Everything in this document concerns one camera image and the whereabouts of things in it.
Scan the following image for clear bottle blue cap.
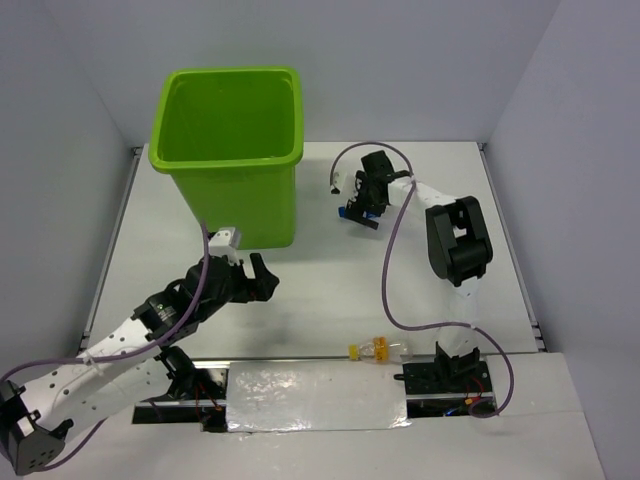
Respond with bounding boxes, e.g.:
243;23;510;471
338;205;379;228

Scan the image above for clear bottle yellow cap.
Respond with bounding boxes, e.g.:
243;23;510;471
348;336;413;365

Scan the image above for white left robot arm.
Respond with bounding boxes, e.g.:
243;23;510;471
1;253;280;476

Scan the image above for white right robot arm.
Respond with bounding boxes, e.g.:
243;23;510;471
331;150;494;391

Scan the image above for green plastic bin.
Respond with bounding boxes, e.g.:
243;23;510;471
148;66;304;249

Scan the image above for silver foil sheet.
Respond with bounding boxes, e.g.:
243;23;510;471
226;360;410;433

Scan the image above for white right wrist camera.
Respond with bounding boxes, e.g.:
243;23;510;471
330;171;354;195

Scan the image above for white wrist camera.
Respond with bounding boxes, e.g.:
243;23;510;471
330;171;354;195
208;227;242;265

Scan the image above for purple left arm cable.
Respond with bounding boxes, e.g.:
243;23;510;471
0;220;211;474

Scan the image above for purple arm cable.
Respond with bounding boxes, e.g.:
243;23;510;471
329;142;516;419
0;220;211;474

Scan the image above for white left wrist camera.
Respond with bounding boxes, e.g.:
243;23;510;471
208;227;242;265

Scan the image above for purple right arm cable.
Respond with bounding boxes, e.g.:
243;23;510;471
329;142;516;419

